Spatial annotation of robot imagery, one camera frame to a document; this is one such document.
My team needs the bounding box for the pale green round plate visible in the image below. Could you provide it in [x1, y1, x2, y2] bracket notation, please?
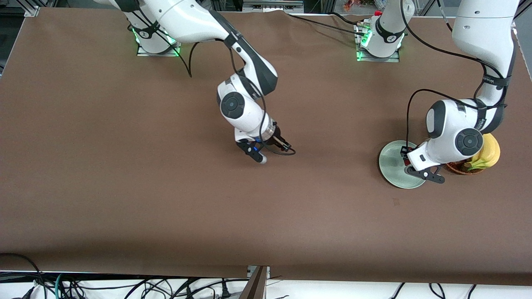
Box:
[379, 140, 430, 189]

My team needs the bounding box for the brown wicker basket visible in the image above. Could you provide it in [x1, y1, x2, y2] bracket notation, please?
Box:
[445, 160, 486, 175]

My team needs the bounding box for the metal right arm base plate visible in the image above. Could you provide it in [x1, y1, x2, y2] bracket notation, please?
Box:
[136, 17, 184, 57]

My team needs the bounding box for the short black table cable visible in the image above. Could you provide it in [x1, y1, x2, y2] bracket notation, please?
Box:
[330, 12, 364, 26]

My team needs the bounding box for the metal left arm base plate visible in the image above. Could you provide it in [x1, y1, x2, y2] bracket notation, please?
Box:
[356, 22, 401, 63]

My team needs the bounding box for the aluminium table bracket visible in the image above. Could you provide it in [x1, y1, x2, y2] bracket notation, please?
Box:
[246, 265, 271, 279]

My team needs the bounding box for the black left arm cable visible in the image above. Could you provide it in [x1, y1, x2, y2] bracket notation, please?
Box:
[400, 0, 510, 147]

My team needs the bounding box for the grey metal rail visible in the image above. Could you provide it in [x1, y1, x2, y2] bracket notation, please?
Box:
[242, 0, 304, 12]

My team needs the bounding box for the aluminium frame profile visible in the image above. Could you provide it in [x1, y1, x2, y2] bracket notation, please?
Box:
[23, 0, 42, 17]

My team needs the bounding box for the brown table cover sheet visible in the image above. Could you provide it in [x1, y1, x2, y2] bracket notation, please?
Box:
[0, 7, 532, 286]

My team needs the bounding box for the yellow banana bunch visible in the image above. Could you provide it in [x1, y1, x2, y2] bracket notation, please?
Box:
[465, 133, 501, 171]

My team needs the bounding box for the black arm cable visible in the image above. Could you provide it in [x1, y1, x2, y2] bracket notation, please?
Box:
[177, 39, 296, 157]
[400, 0, 510, 147]

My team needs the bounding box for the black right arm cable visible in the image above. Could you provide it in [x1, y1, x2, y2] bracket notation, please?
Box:
[177, 39, 296, 157]

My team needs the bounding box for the long black table cable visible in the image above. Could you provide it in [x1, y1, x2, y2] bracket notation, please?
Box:
[284, 11, 370, 37]

